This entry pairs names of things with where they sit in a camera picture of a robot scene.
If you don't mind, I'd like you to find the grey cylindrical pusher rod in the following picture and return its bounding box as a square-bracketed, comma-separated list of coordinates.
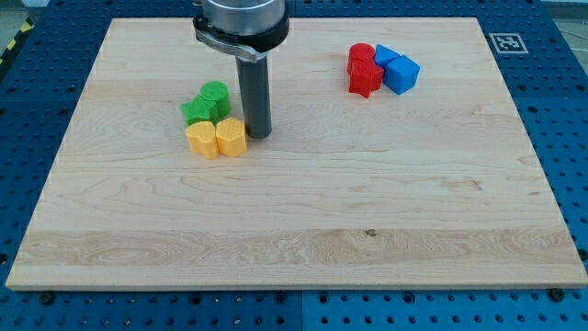
[235, 58, 272, 139]

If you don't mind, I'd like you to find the green cylinder block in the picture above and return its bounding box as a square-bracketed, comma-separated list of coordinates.
[200, 81, 231, 120]

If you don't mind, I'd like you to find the green star block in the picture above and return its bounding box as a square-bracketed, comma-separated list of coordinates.
[181, 96, 220, 126]

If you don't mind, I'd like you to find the red star block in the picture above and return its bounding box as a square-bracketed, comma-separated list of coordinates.
[348, 61, 384, 98]

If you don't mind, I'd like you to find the yellow hexagon-patterned block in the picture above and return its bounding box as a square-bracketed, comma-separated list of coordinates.
[216, 118, 247, 157]

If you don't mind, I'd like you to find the yellow heart block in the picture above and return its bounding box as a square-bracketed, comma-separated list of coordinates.
[185, 121, 219, 159]

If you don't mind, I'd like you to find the red cylinder block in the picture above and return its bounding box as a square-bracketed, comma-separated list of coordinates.
[347, 43, 376, 74]

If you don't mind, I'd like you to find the blue triangle block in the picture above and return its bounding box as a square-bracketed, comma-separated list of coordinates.
[374, 44, 400, 69]

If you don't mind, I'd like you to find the blue cube block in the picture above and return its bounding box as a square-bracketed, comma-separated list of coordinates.
[383, 56, 421, 95]

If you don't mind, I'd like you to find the wooden board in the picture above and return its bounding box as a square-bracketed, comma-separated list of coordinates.
[6, 17, 587, 291]

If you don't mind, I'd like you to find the white fiducial marker tag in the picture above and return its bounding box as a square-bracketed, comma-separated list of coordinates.
[490, 32, 528, 54]

